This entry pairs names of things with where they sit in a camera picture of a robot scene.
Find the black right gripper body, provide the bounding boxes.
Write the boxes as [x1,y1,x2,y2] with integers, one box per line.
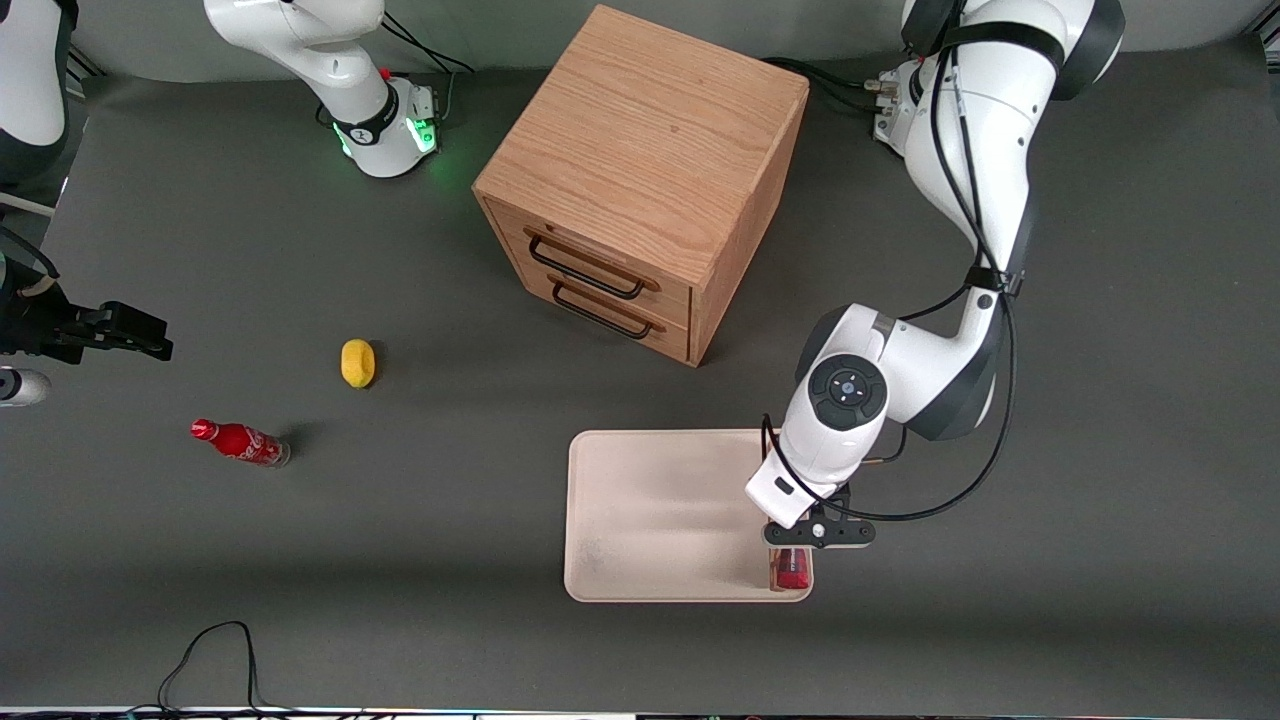
[0,284,102,365]

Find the red cookie box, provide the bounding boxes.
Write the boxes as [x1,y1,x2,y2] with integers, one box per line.
[768,547,813,593]

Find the white rectangular plastic tray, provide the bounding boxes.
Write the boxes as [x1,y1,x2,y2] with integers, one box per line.
[564,429,815,604]

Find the red cola bottle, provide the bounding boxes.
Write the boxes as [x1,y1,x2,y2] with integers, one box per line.
[190,418,292,469]

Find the oak drawer front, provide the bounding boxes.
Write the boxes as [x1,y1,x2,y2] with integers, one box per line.
[498,243,692,364]
[486,198,694,329]

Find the dark grey table mat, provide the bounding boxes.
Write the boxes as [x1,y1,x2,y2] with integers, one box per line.
[0,40,1280,713]

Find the oak wooden drawer cabinet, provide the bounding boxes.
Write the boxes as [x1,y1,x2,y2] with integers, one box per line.
[472,4,811,368]

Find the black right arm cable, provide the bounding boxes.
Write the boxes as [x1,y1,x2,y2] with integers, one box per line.
[0,225,60,284]

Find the thin black looped cable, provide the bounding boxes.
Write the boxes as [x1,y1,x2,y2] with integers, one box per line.
[128,621,301,717]

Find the black wire drawer handle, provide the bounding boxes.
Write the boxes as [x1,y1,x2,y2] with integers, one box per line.
[550,280,654,341]
[527,234,647,301]

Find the black right base cables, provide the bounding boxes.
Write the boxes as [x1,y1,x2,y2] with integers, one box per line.
[380,10,477,123]

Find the black base cables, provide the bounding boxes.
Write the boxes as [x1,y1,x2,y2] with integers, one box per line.
[764,55,901,113]
[380,10,477,123]

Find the black left base cables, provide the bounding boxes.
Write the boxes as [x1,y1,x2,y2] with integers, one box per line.
[764,55,901,113]

